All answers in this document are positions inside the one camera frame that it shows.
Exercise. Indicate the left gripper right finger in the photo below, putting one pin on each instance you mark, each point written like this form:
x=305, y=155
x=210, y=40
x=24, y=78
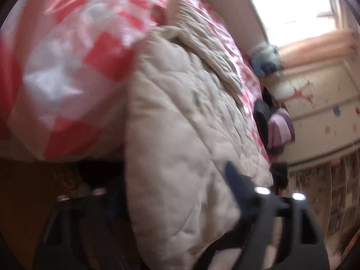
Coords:
x=273, y=232

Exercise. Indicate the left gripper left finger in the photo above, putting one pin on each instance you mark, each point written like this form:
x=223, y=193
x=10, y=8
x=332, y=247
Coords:
x=88, y=232

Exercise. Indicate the beige quilted jacket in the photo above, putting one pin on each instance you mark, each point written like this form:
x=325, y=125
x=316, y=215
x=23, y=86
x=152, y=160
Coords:
x=186, y=120

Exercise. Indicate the black device with green light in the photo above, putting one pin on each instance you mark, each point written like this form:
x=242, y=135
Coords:
x=280, y=177

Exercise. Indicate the white bookshelf with books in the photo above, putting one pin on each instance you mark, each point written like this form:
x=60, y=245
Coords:
x=332, y=191

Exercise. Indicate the purple pink folded cloth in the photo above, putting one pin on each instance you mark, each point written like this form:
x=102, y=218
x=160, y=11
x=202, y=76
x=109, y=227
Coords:
x=280, y=132

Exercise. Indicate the black garment on bed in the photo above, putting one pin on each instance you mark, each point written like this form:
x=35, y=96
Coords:
x=264, y=108

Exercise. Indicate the blue grey patterned pillow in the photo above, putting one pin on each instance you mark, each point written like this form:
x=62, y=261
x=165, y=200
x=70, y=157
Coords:
x=265, y=60

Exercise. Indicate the red white checkered plastic sheet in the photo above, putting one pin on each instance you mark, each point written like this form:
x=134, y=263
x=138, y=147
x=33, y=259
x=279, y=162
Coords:
x=64, y=69

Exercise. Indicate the peach window curtain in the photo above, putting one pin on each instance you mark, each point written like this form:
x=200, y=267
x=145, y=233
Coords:
x=329, y=46

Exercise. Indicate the bright window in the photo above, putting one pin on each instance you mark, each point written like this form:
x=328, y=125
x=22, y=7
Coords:
x=288, y=21

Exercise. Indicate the beige headboard panel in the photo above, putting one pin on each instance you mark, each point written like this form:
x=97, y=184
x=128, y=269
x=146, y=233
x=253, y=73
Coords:
x=242, y=22

